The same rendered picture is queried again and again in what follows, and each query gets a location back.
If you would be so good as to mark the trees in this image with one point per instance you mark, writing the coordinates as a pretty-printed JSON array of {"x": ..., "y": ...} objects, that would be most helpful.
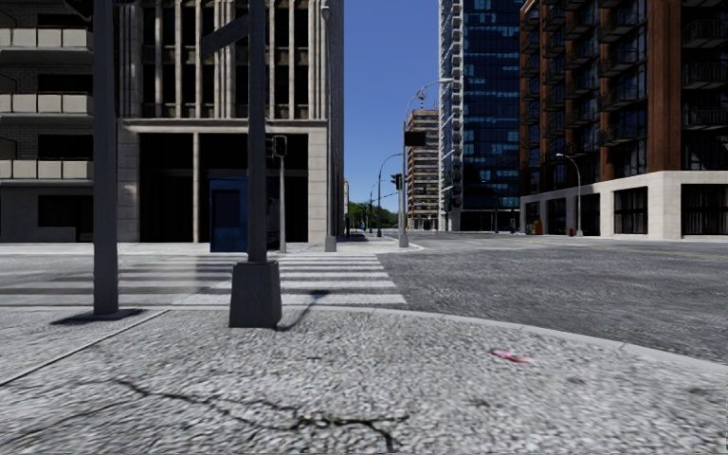
[{"x": 375, "y": 216}]

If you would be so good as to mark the grey street lamp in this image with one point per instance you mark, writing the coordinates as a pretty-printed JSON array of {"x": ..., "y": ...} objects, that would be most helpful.
[
  {"x": 371, "y": 207},
  {"x": 379, "y": 193},
  {"x": 329, "y": 142},
  {"x": 577, "y": 193}
]

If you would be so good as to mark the traffic light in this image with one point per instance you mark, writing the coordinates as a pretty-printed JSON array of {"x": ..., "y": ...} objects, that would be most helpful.
[
  {"x": 403, "y": 187},
  {"x": 281, "y": 187}
]

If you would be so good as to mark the tan concrete building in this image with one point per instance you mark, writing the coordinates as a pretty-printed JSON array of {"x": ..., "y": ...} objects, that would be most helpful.
[{"x": 423, "y": 165}]

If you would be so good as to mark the blue booth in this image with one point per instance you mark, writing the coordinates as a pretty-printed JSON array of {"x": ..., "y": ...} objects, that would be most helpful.
[{"x": 227, "y": 216}]

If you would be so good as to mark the glass tower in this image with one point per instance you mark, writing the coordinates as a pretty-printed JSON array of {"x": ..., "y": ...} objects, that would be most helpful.
[{"x": 483, "y": 114}]

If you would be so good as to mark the pale concrete building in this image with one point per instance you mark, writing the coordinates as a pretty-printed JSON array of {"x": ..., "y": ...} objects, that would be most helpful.
[{"x": 227, "y": 85}]

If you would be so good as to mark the grey pole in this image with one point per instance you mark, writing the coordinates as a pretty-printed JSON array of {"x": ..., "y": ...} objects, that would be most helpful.
[{"x": 105, "y": 170}]

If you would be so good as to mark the red brick building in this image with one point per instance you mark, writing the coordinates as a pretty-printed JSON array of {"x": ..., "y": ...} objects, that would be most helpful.
[{"x": 625, "y": 114}]

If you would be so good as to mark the grey brick building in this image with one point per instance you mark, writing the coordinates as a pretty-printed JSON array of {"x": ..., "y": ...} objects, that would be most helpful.
[{"x": 45, "y": 114}]

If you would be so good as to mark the sign on a post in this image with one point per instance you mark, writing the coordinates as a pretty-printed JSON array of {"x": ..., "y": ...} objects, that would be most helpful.
[{"x": 256, "y": 170}]

